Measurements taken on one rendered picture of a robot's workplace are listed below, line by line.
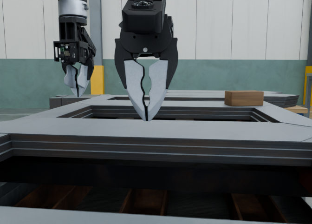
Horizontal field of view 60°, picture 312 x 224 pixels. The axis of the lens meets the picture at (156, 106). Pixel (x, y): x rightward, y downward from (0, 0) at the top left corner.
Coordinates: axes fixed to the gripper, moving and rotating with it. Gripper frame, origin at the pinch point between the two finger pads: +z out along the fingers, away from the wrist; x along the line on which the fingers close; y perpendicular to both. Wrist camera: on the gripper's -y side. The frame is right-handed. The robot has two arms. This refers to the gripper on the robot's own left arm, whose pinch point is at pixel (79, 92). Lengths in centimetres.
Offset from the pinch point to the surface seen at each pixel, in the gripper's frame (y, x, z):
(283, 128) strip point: 17, 51, 6
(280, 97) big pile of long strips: -64, 77, 7
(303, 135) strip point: 23, 52, 6
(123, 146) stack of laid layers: 27.8, 19.4, 7.4
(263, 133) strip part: 22, 45, 6
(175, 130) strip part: 20.6, 28.6, 5.8
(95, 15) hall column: -600, -198, -144
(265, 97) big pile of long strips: -64, 70, 7
